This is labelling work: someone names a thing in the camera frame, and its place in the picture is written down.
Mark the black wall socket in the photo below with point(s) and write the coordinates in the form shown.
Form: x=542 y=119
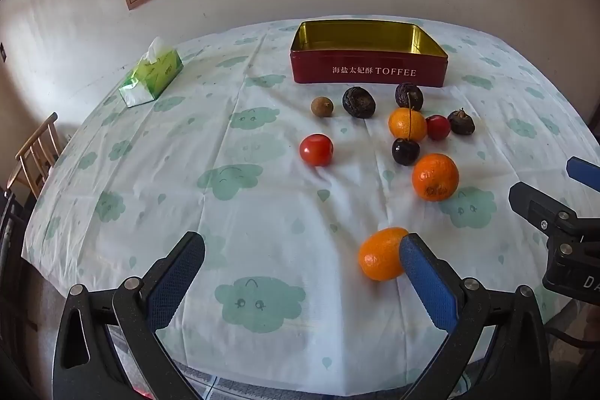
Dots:
x=3 y=52

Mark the dark-spotted orange mandarin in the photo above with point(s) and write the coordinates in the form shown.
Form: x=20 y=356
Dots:
x=435 y=176

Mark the small red tomato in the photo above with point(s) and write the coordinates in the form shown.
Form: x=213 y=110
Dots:
x=438 y=127

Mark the oval orange mandarin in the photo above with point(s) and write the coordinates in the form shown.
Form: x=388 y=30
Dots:
x=379 y=257

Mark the wooden chair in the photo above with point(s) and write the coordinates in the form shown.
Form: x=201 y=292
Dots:
x=37 y=151

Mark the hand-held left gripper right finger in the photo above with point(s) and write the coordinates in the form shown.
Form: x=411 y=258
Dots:
x=426 y=283

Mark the dark chair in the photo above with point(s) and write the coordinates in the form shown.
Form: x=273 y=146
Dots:
x=11 y=250

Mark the red tin box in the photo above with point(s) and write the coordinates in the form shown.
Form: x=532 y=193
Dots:
x=365 y=72

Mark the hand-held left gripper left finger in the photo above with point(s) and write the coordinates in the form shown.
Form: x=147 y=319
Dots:
x=176 y=283

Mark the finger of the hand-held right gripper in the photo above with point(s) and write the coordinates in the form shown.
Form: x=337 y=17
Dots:
x=529 y=203
x=586 y=172

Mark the dark wrinkled round fruit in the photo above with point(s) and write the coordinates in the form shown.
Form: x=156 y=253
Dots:
x=405 y=93
x=358 y=102

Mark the green tissue pack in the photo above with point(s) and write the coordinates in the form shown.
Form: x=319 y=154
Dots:
x=150 y=76

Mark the white cloud-print tablecloth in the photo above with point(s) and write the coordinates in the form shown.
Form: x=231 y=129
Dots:
x=187 y=194

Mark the dark cherry with stem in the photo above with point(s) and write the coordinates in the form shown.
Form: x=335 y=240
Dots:
x=406 y=151

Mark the large red tomato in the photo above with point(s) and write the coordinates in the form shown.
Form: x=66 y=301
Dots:
x=316 y=149

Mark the small dark fruit with tip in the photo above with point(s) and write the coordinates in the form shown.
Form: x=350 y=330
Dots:
x=461 y=122

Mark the brown longan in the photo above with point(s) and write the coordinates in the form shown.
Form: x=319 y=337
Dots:
x=322 y=106

